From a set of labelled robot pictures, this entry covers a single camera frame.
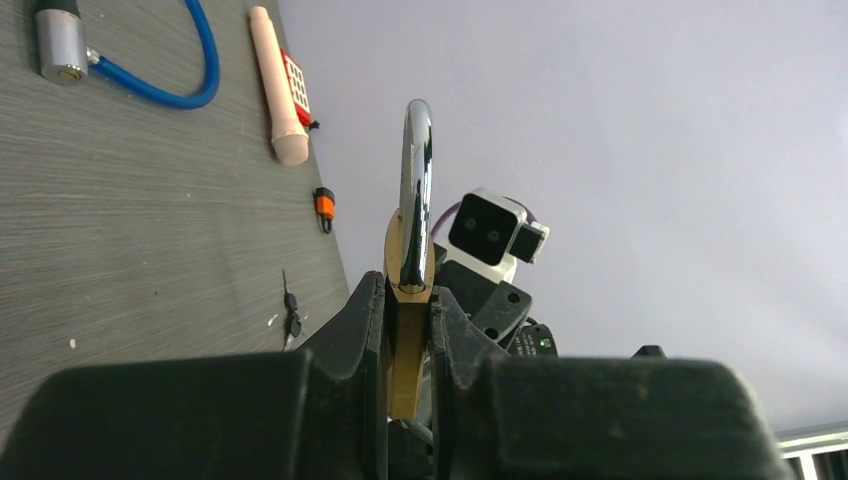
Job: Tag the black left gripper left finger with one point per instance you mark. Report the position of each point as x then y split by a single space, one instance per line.
317 412

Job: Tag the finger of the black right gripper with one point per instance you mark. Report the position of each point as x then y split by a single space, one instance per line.
499 310

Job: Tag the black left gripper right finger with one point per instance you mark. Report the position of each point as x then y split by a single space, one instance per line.
497 416

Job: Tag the brass padlock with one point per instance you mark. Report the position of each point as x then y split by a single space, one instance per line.
409 267

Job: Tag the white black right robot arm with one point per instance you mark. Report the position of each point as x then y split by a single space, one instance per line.
534 339

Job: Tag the black headed key bunch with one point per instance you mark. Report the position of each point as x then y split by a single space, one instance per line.
292 324

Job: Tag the small orange padlock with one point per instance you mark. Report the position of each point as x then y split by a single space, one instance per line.
324 203

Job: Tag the beige wooden rolling pin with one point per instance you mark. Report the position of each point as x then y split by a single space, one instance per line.
288 137

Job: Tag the red block with holes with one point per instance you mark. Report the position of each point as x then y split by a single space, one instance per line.
298 92

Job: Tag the blue cable lock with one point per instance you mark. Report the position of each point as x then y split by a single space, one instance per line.
65 56

